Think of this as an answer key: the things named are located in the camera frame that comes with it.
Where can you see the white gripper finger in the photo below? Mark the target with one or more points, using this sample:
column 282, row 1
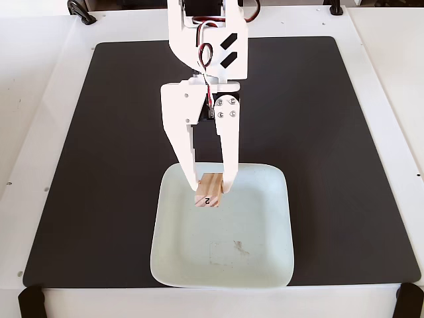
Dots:
column 182, row 145
column 228, row 149

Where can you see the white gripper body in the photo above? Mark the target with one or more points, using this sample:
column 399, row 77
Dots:
column 179, row 103

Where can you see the wooden block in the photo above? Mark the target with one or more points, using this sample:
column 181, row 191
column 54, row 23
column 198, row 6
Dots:
column 208, row 193

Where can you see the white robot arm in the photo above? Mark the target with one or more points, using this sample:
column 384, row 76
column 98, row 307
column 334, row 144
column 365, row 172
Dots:
column 179, row 39

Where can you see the white square plate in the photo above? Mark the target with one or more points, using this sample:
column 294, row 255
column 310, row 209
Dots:
column 222, row 238

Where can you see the black mat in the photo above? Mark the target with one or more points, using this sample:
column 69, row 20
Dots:
column 298, row 132

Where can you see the black table clamp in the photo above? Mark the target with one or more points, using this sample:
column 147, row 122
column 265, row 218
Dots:
column 81, row 11
column 334, row 6
column 407, row 301
column 31, row 303

